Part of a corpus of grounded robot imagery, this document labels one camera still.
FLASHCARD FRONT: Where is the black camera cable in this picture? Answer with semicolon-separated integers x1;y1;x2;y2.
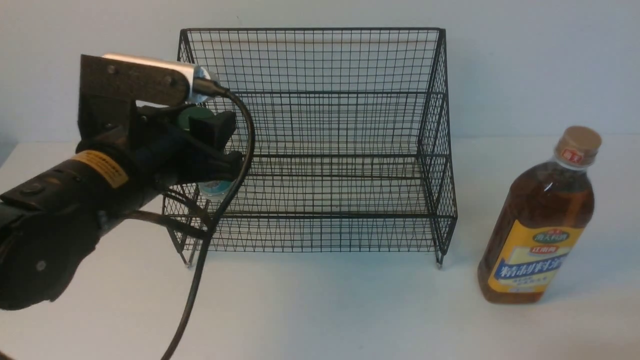
125;82;257;360

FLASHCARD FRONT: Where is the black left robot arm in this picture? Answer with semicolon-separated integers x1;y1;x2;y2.
1;104;242;311

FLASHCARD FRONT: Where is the small green-capped seasoning bottle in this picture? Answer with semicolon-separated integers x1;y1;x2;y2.
178;106;237;200

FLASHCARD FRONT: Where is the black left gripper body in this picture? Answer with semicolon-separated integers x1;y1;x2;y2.
77;97;211;186

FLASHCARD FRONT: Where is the large brown cooking wine bottle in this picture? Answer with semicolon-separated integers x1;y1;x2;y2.
477;125;602;305

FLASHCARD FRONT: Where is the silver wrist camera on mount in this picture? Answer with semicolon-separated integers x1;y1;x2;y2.
79;53;220;107

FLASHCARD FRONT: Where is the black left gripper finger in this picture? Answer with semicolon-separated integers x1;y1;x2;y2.
189;111;237;151
190;150;244;183

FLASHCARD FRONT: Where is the black wire mesh shelf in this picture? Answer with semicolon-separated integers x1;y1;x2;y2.
177;27;458;268

